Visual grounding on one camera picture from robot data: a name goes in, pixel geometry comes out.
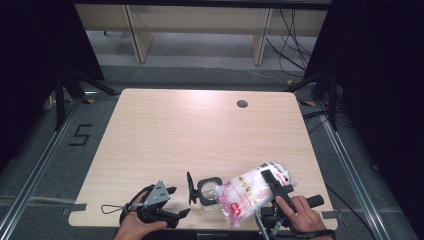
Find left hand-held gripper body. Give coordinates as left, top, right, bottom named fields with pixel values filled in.
left=135, top=180, right=183, bottom=230

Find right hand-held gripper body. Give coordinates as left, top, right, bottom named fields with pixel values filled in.
left=259, top=195, right=325, bottom=233

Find red and white sugar bag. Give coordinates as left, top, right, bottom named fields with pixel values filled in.
left=214, top=161, right=298, bottom=229

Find person's right hand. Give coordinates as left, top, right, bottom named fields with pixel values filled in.
left=275, top=195, right=334, bottom=233

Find person's left hand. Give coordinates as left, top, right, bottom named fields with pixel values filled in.
left=114, top=191, right=168, bottom=239

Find black tape strip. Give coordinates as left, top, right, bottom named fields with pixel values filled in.
left=61, top=203, right=88, bottom=216

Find black metal stand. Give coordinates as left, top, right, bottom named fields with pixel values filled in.
left=53, top=66, right=120, bottom=131
left=284, top=69, right=339, bottom=132

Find black curtain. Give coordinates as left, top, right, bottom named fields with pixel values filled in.
left=304, top=0, right=424, bottom=240
left=0, top=0, right=105, bottom=174

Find beige wooden cabinet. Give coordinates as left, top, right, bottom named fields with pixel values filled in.
left=73, top=3, right=329, bottom=66

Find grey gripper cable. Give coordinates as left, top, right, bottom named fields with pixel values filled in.
left=254, top=209, right=272, bottom=240

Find black wrist strap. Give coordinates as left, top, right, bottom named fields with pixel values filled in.
left=273, top=229, right=337, bottom=240
left=118, top=184, right=156, bottom=225

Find thin grey cord loop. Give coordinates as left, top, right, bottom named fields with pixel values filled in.
left=100, top=203, right=130, bottom=216

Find black floor cable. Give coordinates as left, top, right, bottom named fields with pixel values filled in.
left=325, top=184, right=379, bottom=240

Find black cables beside table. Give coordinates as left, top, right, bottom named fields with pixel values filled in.
left=301, top=109, right=351, bottom=134

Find aluminium floor rail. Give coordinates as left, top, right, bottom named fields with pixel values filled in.
left=316, top=101, right=392, bottom=240
left=0, top=96, right=85, bottom=240

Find black cable bundle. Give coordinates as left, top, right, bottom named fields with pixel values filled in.
left=264, top=8, right=318, bottom=79

